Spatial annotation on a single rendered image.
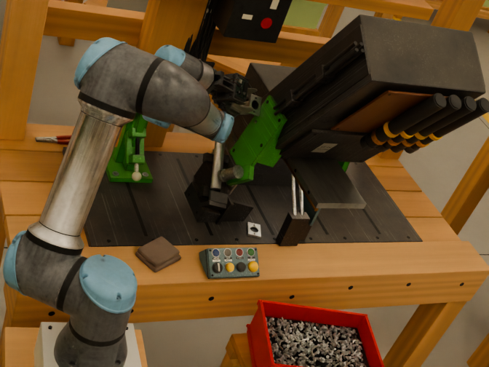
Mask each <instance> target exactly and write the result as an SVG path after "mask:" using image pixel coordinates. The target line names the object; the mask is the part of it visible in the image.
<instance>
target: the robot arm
mask: <svg viewBox="0 0 489 367"><path fill-rule="evenodd" d="M73 80H74V84H75V86H76V87H77V88H78V89H79V90H80V92H79V96H78V98H77V99H78V102H79V104H80V106H81V113H80V115H79V118H78V120H77V123H76V126H75V128H74V130H73V133H72V136H71V139H70V141H69V143H68V147H67V149H66V151H65V154H64V157H63V160H62V162H61V164H60V167H59V170H58V172H57V175H56V177H55V181H54V183H53V185H52V188H51V191H50V193H49V196H48V198H47V201H46V204H45V206H44V209H43V211H42V214H41V217H40V219H39V221H37V222H36V223H33V224H31V225H29V226H28V229H27V230H26V231H21V232H19V233H18V234H17V235H16V236H15V237H14V239H13V240H12V244H11V245H9V247H8V250H7V253H6V256H5V259H4V266H3V275H4V279H5V282H6V284H7V285H8V286H9V287H10V288H13V289H15V290H16V291H19V292H20V293H21V294H22V295H24V296H29V297H31V298H33V299H35V300H37V301H40V302H42V303H44V304H46V305H49V306H51V307H53V308H55V309H58V310H60V311H62V312H64V313H66V314H68V315H70V320H69V321H68V322H67V323H66V325H65V326H64V328H63V329H62V331H61V332H60V333H59V334H58V336H57V339H56V342H55V348H54V356H55V361H56V363H57V364H58V366H59V367H124V364H125V361H126V358H127V340H126V336H125V331H126V328H127V324H128V321H129V318H130V313H131V311H132V307H133V306H134V304H135V300H136V291H137V287H138V282H137V279H136V277H135V273H134V272H133V270H132V269H131V268H130V267H129V266H128V265H127V264H126V263H125V262H123V261H122V260H121V259H118V258H117V257H114V256H110V255H106V254H105V255H104V256H101V255H100V254H98V255H94V256H90V257H89V258H86V257H84V256H82V255H81V254H82V250H83V248H84V242H83V240H82V238H81V233H82V229H83V227H84V224H85V221H86V220H87V217H88V214H89V211H90V208H91V207H92V204H93V201H94V199H95V195H96V194H97V191H98V188H99V186H100V183H101V181H102V178H103V175H104V173H105V171H106V168H107V165H108V162H109V160H110V158H111V155H112V153H113V150H114V147H115V145H116V142H117V140H118V137H119V134H120V132H121V130H122V127H123V126H124V125H125V124H127V123H129V122H131V121H133V119H134V118H135V115H136V113H139V114H142V116H143V118H144V119H145V120H146V121H148V122H151V123H153V124H155V125H158V126H160V127H163V128H165V129H167V128H168V127H169V126H170V125H171V124H174V125H177V126H179V127H182V128H185V129H187V130H190V131H192V132H194V133H197V134H199V135H202V136H204V137H206V138H209V139H210V140H211V141H216V142H218V143H224V142H226V140H227V139H228V137H229V135H230V133H231V130H232V127H233V125H234V117H233V116H232V115H230V114H240V115H247V114H249V113H248V112H251V111H254V110H255V109H254V108H252V107H248V106H243V105H246V103H244V102H245V101H246V100H249V96H250V94H251V93H254V92H257V89H255V88H248V84H249V79H248V78H246V77H244V76H243V75H241V74H238V73H233V74H225V75H224V72H222V71H216V70H215V69H214V68H212V67H211V66H209V65H208V64H206V63H204V62H202V60H201V59H197V58H195V57H194V56H192V55H190V54H188V53H186V52H184V51H183V50H182V49H178V48H177V47H174V46H172V45H164V46H162V47H160V48H159V49H158V50H157V51H156V53H155V55H152V54H151V53H148V52H145V51H143V50H140V49H138V48H136V47H133V46H131V45H129V44H128V43H126V42H121V41H118V40H115V39H112V38H110V37H103V38H101V39H98V40H97V41H95V42H94V43H93V44H92V45H91V46H90V47H89V48H88V49H87V51H86V52H85V53H84V54H83V56H82V58H81V60H80V61H79V64H78V66H77V68H76V71H75V77H74V79H73ZM209 94H211V95H212V99H213V101H214V103H216V104H217V105H218V108H220V109H221V110H222V111H221V110H218V109H217V108H216V107H215V106H214V105H213V104H212V103H211V102H210V96H209Z"/></svg>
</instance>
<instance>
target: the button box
mask: <svg viewBox="0 0 489 367"><path fill-rule="evenodd" d="M215 249H217V250H219V256H214V255H213V254H212V252H213V250H215ZM225 249H229V250H230V251H231V255H230V256H226V255H225V253H224V252H225ZM237 249H242V251H243V254H242V255H241V256H238V255H237V254H236V250H237ZM249 249H250V248H208V249H205V250H203V251H201V252H199V260H200V261H201V263H202V266H203V268H204V271H205V274H206V276H207V278H208V279H215V278H233V277H259V276H260V271H259V263H258V250H257V248H252V249H253V250H254V255H253V256H250V255H249V254H248V250H249ZM251 261H255V262H257V264H258V270H257V271H256V272H251V271H250V270H249V269H248V264H249V263H250V262H251ZM241 262H243V263H245V265H246V270H245V271H243V272H240V271H239V270H238V269H237V265H238V263H241ZM215 263H221V264H222V266H223V270H222V271H221V272H219V273H217V272H215V271H214V270H213V265H214V264H215ZM227 263H232V264H233V265H234V270H233V271H232V272H228V271H227V270H226V264H227Z"/></svg>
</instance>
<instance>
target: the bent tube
mask: <svg viewBox="0 0 489 367"><path fill-rule="evenodd" d="M261 101H262V98H261V97H259V96H257V95H253V94H250V96H249V101H246V102H244V103H246V105H243V106H248V107H252V108H254V109H255V110H254V111H251V112H248V113H249V114H252V115H255V116H257V117H259V116H260V111H261ZM224 151H225V142H224V143H218V142H216V141H215V148H214V156H213V164H212V178H211V186H210V189H212V190H221V181H219V179H218V171H219V170H221V169H223V158H224Z"/></svg>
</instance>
